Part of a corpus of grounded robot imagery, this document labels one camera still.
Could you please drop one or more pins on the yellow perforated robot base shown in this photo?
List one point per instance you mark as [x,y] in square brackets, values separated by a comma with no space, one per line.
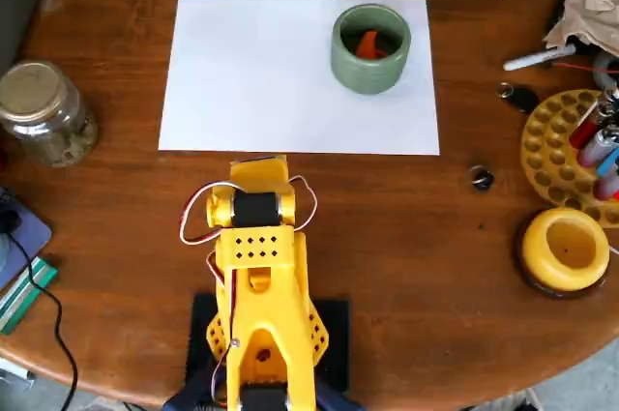
[320,333]

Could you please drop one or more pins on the crumpled brown paper bag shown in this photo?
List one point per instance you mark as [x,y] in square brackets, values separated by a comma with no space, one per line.
[595,0]

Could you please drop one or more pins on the black key fob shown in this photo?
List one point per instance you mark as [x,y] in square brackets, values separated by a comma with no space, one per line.
[524,99]

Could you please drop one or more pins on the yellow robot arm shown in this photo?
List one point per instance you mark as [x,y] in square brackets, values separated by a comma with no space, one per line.
[261,314]

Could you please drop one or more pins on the white object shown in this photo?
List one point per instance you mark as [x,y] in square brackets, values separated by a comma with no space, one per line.
[14,374]

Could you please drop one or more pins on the yellow round holed tray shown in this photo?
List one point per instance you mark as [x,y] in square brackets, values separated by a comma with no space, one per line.
[546,150]

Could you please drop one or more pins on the red lighter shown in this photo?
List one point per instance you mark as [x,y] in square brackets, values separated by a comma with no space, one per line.
[582,130]

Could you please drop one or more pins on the white paper sheet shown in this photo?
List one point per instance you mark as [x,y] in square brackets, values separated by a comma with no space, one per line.
[261,92]

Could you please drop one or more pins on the pink silver lighter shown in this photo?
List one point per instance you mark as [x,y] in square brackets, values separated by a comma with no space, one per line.
[597,147]

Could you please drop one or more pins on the blue lighter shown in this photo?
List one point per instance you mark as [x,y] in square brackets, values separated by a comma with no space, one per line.
[609,164]

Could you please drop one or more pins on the black device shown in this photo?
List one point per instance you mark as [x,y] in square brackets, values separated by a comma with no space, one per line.
[7,217]

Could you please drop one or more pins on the glass jar with gold lid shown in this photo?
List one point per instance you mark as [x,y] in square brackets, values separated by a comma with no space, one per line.
[43,116]

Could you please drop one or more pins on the dark brown coaster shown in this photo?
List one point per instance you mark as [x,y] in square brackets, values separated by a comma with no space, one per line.
[519,261]

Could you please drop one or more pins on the green cup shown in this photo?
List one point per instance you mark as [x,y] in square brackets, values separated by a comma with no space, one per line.
[367,77]

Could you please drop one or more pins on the purple notebook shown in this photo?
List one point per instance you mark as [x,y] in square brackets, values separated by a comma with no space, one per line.
[34,237]

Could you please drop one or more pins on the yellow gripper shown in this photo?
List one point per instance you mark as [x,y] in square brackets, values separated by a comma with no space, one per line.
[257,172]

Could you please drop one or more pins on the blue clamp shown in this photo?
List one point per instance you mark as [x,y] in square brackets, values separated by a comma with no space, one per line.
[338,401]
[188,396]

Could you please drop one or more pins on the black base mat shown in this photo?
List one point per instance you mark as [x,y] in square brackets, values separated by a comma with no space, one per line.
[338,333]

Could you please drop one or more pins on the white marker pen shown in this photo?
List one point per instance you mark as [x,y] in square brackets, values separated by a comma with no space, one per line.
[532,59]

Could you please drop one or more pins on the orange boat-shaped object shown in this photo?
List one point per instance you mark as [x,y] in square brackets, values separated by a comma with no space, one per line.
[367,46]

